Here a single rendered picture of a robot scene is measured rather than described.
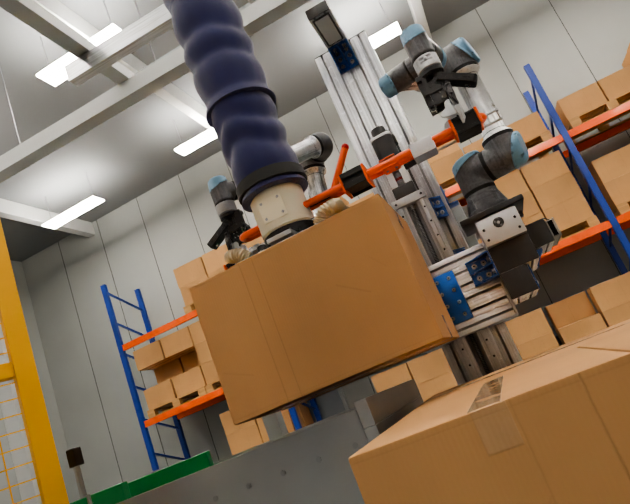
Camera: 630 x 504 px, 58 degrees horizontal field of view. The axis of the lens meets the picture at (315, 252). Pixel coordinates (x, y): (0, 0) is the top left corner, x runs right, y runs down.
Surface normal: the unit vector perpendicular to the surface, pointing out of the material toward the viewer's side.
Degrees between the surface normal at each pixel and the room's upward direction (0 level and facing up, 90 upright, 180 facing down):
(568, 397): 90
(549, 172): 90
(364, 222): 90
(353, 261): 90
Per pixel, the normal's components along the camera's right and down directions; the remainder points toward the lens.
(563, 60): -0.33, -0.14
